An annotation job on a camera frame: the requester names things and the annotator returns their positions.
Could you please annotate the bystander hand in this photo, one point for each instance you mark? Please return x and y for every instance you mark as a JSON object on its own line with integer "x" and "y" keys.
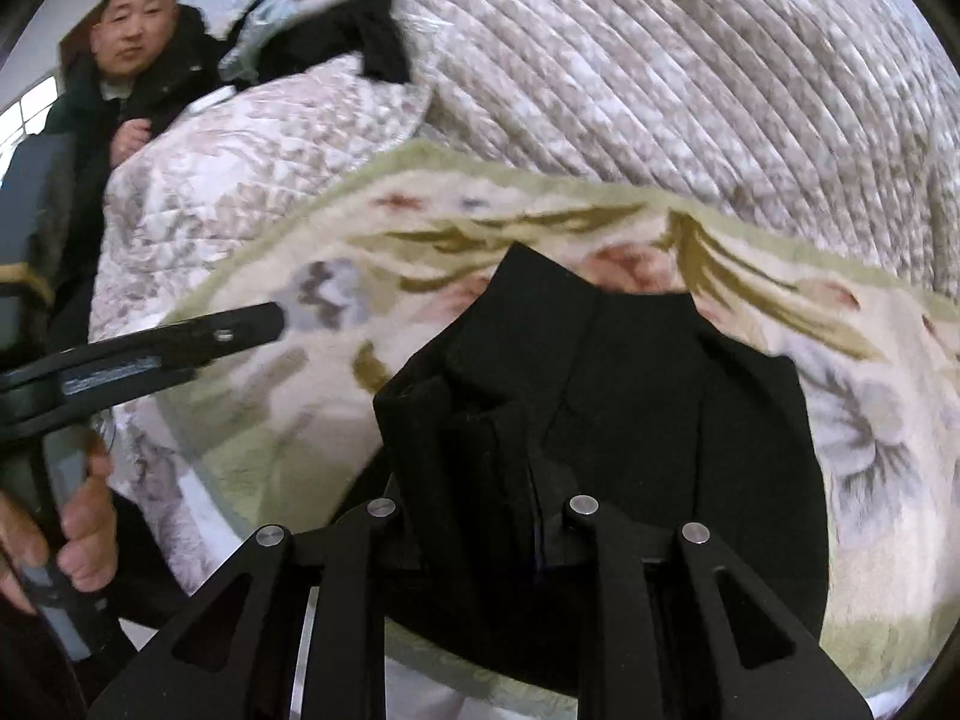
{"x": 130, "y": 137}

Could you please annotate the beige floral quilted bedspread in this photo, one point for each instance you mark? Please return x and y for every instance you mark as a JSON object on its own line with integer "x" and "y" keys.
{"x": 832, "y": 122}

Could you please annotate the dark clothes pile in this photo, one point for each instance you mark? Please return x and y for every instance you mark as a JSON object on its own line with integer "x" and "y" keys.
{"x": 275, "y": 38}

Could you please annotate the floral fleece blanket green border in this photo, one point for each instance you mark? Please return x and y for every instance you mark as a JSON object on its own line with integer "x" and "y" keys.
{"x": 377, "y": 266}

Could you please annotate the black pants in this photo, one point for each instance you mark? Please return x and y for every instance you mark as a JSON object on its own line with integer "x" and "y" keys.
{"x": 547, "y": 387}

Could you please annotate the bystander man in black jacket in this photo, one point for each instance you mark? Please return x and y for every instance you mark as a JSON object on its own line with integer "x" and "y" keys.
{"x": 147, "y": 59}

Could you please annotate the operator left hand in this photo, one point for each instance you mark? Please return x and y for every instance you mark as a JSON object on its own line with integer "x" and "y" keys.
{"x": 89, "y": 522}

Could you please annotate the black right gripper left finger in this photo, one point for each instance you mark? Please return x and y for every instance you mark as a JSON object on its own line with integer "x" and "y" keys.
{"x": 289, "y": 626}

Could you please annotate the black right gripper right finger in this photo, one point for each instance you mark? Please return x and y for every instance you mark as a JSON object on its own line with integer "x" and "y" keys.
{"x": 678, "y": 626}

